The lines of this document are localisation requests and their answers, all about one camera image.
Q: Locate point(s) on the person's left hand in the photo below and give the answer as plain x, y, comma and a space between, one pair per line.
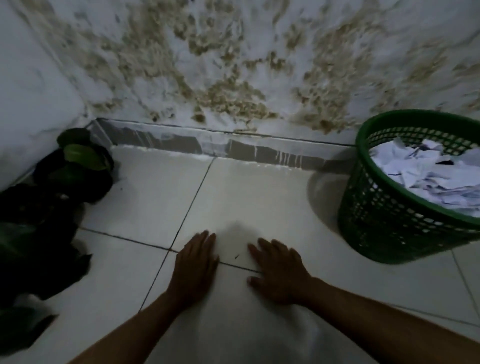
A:
193, 270

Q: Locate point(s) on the person's right hand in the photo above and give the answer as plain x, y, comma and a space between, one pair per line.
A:
281, 275

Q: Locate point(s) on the person's right thumb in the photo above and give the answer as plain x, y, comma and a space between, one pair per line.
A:
257, 282

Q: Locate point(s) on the person's left fingers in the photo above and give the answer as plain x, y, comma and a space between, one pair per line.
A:
202, 243

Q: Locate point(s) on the person's left forearm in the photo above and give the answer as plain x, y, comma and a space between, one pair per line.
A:
131, 335

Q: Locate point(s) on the person's right forearm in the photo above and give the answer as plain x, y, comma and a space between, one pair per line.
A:
393, 326

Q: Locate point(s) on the green plastic mesh basket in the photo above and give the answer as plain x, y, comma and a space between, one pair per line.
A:
393, 221

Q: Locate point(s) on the pile of torn white paper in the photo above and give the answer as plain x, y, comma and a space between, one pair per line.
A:
435, 176

